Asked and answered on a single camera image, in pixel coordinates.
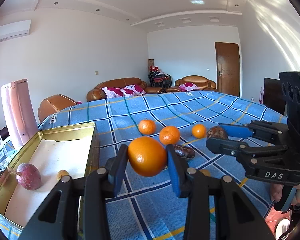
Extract pink electric kettle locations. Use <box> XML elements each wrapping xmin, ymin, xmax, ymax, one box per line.
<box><xmin>1</xmin><ymin>79</ymin><xmax>38</xmax><ymax>150</ymax></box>

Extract purple passion fruit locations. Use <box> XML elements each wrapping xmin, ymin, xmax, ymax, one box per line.
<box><xmin>7</xmin><ymin>163</ymin><xmax>42</xmax><ymax>191</ymax></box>

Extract pink floral cushion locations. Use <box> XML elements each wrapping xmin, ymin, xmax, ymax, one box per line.
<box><xmin>102</xmin><ymin>87</ymin><xmax>124</xmax><ymax>99</ymax></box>
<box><xmin>120</xmin><ymin>85</ymin><xmax>146</xmax><ymax>97</ymax></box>
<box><xmin>179</xmin><ymin>82</ymin><xmax>200</xmax><ymax>92</ymax></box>

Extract stacked dark chairs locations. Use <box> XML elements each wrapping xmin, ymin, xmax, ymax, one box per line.
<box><xmin>148</xmin><ymin>72</ymin><xmax>172</xmax><ymax>88</ymax></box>

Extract blue plaid tablecloth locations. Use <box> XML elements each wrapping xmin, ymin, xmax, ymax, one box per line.
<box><xmin>0</xmin><ymin>90</ymin><xmax>291</xmax><ymax>240</ymax></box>

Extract person's right hand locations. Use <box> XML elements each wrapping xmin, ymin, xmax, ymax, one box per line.
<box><xmin>270</xmin><ymin>177</ymin><xmax>300</xmax><ymax>207</ymax></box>

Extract gold metal tin tray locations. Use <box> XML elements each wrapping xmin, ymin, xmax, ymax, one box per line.
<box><xmin>0</xmin><ymin>122</ymin><xmax>100</xmax><ymax>236</ymax></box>

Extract large orange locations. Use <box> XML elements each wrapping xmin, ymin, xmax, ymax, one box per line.
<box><xmin>128</xmin><ymin>137</ymin><xmax>167</xmax><ymax>177</ymax></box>

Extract black television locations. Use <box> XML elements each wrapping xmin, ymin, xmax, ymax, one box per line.
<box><xmin>263</xmin><ymin>77</ymin><xmax>286</xmax><ymax>115</ymax></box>

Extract small mandarin orange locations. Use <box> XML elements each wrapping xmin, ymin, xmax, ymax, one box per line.
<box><xmin>191</xmin><ymin>124</ymin><xmax>207</xmax><ymax>139</ymax></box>
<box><xmin>138</xmin><ymin>119</ymin><xmax>156</xmax><ymax>135</ymax></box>
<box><xmin>159</xmin><ymin>126</ymin><xmax>180</xmax><ymax>145</ymax></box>

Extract brown leather armchair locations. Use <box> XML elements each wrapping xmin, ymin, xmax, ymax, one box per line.
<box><xmin>38</xmin><ymin>94</ymin><xmax>77</xmax><ymax>122</ymax></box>
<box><xmin>166</xmin><ymin>75</ymin><xmax>217</xmax><ymax>93</ymax></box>

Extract small yellow longan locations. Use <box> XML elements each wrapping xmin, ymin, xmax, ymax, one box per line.
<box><xmin>57</xmin><ymin>170</ymin><xmax>69</xmax><ymax>181</ymax></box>
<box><xmin>200</xmin><ymin>169</ymin><xmax>211</xmax><ymax>177</ymax></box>

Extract brown leather sofa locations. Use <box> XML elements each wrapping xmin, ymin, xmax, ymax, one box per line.
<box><xmin>86</xmin><ymin>77</ymin><xmax>166</xmax><ymax>102</ymax></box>

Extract brown wooden door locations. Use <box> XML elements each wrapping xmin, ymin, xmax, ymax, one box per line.
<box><xmin>215</xmin><ymin>42</ymin><xmax>241</xmax><ymax>96</ymax></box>

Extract dark brown dried fruit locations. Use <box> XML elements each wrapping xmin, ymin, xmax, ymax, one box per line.
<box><xmin>207</xmin><ymin>126</ymin><xmax>229</xmax><ymax>140</ymax></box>
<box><xmin>173</xmin><ymin>145</ymin><xmax>196</xmax><ymax>160</ymax></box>

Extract white wall air conditioner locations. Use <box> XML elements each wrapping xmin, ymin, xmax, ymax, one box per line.
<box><xmin>0</xmin><ymin>20</ymin><xmax>31</xmax><ymax>42</ymax></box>

